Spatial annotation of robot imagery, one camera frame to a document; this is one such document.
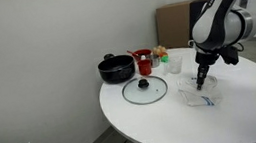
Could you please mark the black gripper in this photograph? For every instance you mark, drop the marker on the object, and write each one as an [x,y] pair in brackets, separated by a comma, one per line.
[207,58]

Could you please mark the white blue-striped tea towel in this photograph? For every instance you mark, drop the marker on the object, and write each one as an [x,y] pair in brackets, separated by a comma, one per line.
[202,98]

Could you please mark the clear plastic measuring cup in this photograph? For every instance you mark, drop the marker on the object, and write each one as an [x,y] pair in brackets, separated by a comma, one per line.
[174,65]

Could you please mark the green toy piece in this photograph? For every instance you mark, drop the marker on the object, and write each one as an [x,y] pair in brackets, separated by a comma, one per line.
[165,59]

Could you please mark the orange toy piece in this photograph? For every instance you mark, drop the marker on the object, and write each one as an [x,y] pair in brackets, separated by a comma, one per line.
[164,54]

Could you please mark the small steel cup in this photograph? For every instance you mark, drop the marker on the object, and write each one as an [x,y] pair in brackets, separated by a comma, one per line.
[155,61]

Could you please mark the red plastic cup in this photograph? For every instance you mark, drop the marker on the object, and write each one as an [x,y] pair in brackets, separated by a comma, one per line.
[144,68]

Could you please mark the brown cardboard box dark panel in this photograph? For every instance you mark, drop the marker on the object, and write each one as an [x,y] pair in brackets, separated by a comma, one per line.
[175,24]

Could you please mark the glass pot lid black knob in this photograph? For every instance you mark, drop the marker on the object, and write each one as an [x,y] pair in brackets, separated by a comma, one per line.
[144,92]

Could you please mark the red bowl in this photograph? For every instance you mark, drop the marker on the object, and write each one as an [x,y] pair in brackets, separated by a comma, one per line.
[144,53]

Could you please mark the red spoon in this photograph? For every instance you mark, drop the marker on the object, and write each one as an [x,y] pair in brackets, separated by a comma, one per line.
[132,54]

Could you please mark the black cooking pot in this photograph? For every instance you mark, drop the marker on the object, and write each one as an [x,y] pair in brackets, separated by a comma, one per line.
[116,69]

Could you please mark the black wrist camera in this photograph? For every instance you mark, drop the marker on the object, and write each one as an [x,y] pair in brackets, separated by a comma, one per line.
[231,55]

